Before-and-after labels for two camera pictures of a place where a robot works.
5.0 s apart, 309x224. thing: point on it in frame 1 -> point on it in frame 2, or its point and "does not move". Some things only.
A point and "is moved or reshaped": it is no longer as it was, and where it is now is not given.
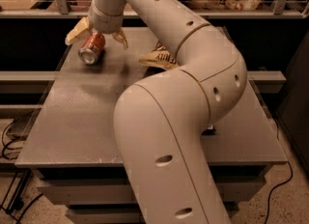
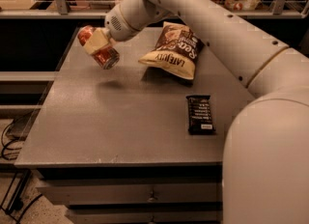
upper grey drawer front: x=236 y=189 does not move
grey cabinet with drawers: x=72 y=143 does not move
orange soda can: x=92 y=48 is moved or reshaped
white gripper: x=103 y=22 -> x=118 y=25
